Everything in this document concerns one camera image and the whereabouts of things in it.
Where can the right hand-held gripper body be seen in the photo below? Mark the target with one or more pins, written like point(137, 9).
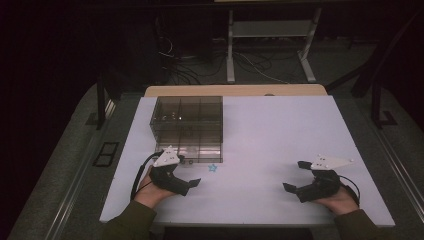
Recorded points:
point(321, 186)

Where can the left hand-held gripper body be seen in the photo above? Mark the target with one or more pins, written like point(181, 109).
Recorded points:
point(165, 159)

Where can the person's right hand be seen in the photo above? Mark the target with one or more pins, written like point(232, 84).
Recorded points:
point(341, 201)

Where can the person's left hand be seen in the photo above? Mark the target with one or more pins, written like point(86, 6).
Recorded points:
point(150, 193)

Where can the small blue star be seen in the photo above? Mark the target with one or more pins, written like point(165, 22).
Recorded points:
point(212, 167)

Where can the clear plastic drawer box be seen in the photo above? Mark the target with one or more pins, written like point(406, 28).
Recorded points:
point(188, 126)

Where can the wooden table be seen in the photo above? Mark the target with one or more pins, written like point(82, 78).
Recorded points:
point(233, 90)

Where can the black metal stand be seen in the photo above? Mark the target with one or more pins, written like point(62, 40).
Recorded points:
point(376, 100)
point(101, 100)

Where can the white metal stand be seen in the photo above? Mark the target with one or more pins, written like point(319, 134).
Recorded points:
point(230, 50)

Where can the aluminium rail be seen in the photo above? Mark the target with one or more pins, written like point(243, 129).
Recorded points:
point(396, 156)
point(76, 186)

